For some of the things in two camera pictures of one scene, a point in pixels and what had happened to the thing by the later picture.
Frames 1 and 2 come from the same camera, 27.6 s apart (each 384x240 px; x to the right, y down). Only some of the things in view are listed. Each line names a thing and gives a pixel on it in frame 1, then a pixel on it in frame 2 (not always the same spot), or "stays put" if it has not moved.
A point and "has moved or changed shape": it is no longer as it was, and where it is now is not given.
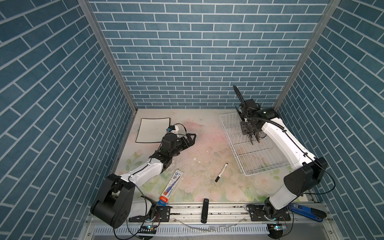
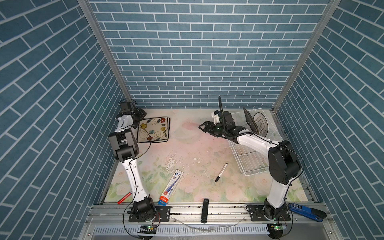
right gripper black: (244, 130) → (207, 129)
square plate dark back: (250, 138) has moved or changed shape
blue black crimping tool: (315, 214) stays put
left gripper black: (183, 140) → (139, 115)
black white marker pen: (221, 172) stays put
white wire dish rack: (261, 156) stays put
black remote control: (205, 213) stays put
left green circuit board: (147, 229) stays put
